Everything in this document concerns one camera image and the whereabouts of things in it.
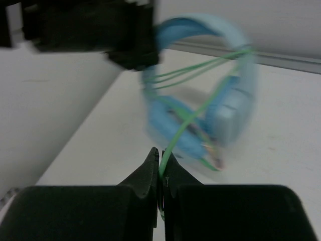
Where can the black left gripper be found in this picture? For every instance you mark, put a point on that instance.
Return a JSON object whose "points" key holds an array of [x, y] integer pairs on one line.
{"points": [[124, 30]]}

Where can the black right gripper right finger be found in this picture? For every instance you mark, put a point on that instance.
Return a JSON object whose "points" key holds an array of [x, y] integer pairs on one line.
{"points": [[197, 211]]}

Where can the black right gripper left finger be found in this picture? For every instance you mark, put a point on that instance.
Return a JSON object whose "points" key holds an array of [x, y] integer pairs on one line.
{"points": [[126, 211]]}

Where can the light blue headphones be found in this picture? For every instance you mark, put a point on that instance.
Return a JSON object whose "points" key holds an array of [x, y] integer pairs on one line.
{"points": [[198, 135]]}

